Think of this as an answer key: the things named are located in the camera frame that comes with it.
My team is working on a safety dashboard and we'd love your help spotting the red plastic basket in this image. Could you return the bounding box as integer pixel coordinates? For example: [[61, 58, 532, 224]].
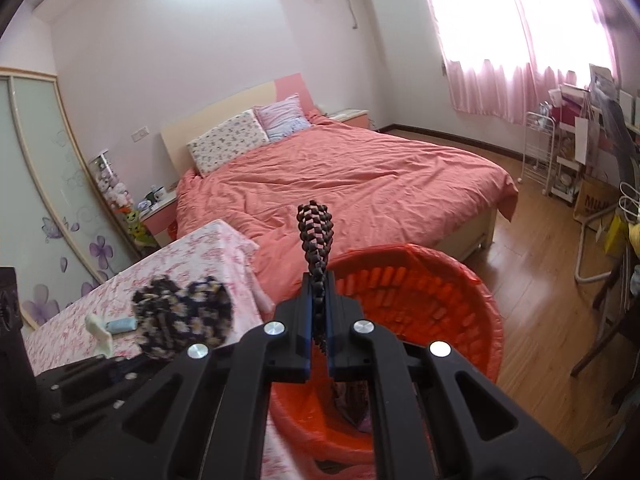
[[267, 243, 504, 467]]

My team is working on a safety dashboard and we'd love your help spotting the pink nightstand with mug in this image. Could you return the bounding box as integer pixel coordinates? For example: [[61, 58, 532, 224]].
[[140, 195, 179, 249]]

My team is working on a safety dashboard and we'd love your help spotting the bed with salmon duvet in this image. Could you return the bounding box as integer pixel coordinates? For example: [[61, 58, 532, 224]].
[[160, 72, 520, 272]]

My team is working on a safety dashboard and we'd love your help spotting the cluttered white shelf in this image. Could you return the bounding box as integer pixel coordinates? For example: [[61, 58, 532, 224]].
[[547, 64, 640, 202]]

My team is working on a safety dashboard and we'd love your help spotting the table with pink floral cloth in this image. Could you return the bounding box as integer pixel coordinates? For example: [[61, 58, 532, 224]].
[[22, 219, 322, 480]]

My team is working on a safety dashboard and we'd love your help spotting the white wire rack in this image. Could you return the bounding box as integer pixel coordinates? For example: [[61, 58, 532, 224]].
[[520, 110, 556, 194]]

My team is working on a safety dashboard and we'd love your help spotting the plush toy display tube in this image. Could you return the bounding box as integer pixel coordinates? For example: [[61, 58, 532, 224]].
[[87, 149, 159, 249]]

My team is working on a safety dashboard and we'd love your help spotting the black floral scrunchie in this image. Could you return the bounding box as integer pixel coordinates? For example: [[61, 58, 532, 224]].
[[131, 276, 236, 362]]

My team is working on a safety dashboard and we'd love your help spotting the pale green sock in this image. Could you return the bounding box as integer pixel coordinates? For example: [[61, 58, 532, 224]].
[[84, 314, 114, 359]]

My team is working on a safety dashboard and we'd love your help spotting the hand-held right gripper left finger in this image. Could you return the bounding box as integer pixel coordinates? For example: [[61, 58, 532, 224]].
[[54, 273, 321, 480]]

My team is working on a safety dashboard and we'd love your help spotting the pink curtain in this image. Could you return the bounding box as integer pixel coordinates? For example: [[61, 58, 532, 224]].
[[415, 0, 621, 126]]

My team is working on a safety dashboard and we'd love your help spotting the flower print wardrobe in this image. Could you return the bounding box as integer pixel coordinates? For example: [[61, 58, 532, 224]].
[[0, 66, 144, 332]]

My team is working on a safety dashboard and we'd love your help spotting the floral white pillow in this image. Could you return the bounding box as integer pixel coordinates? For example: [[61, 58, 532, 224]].
[[186, 110, 271, 177]]

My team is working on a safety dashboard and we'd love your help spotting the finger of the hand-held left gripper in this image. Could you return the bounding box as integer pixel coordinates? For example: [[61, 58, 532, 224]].
[[50, 356, 172, 424]]

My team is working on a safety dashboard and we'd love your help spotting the striped pink pillow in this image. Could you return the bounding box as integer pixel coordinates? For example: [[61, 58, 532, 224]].
[[252, 93, 312, 142]]

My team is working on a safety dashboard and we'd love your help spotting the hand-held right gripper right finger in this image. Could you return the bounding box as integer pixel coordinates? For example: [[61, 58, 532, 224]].
[[325, 291, 583, 480]]

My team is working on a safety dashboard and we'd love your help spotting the red striped scrunchie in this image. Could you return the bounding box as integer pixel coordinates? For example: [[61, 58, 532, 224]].
[[330, 380, 374, 434]]

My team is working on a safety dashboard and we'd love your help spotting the cardboard box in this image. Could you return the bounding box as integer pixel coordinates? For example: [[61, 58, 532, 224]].
[[573, 177, 621, 226]]

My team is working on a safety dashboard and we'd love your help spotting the yellow bag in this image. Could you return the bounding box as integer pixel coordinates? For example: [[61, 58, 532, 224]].
[[604, 215, 631, 256]]

